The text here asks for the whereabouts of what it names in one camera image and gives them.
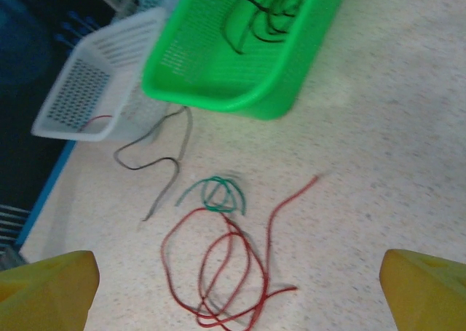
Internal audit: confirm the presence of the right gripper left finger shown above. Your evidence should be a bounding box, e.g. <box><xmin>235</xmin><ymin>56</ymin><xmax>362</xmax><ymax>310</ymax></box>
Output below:
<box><xmin>0</xmin><ymin>250</ymin><xmax>101</xmax><ymax>331</ymax></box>

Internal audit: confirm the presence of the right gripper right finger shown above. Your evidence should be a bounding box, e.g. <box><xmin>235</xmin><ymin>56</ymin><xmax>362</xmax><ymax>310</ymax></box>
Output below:
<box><xmin>379</xmin><ymin>249</ymin><xmax>466</xmax><ymax>331</ymax></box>

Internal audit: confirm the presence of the large white plastic basket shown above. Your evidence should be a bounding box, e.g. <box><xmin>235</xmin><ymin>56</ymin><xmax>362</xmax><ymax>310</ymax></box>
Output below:
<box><xmin>31</xmin><ymin>6</ymin><xmax>172</xmax><ymax>143</ymax></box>

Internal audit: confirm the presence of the thin black cable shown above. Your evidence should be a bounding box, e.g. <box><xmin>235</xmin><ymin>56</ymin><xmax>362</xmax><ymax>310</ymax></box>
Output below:
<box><xmin>114</xmin><ymin>107</ymin><xmax>194</xmax><ymax>223</ymax></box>

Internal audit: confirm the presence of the green cable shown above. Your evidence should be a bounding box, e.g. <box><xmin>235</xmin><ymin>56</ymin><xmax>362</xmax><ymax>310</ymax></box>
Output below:
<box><xmin>175</xmin><ymin>176</ymin><xmax>248</xmax><ymax>215</ymax></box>

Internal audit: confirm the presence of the green plastic basket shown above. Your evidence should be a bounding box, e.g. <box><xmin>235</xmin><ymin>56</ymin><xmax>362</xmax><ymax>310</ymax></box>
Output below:
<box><xmin>141</xmin><ymin>0</ymin><xmax>352</xmax><ymax>121</ymax></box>

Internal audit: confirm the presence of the short red cable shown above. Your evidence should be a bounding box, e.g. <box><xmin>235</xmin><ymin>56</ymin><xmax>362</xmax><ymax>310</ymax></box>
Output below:
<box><xmin>80</xmin><ymin>114</ymin><xmax>114</xmax><ymax>132</ymax></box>

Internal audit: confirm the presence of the coiled black cable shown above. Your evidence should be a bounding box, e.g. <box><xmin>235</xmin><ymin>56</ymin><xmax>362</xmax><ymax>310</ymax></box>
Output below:
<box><xmin>208</xmin><ymin>0</ymin><xmax>314</xmax><ymax>55</ymax></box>

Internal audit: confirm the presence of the long red cable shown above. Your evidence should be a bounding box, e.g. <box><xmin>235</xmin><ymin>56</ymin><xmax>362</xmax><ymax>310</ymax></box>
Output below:
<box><xmin>160</xmin><ymin>174</ymin><xmax>321</xmax><ymax>330</ymax></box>

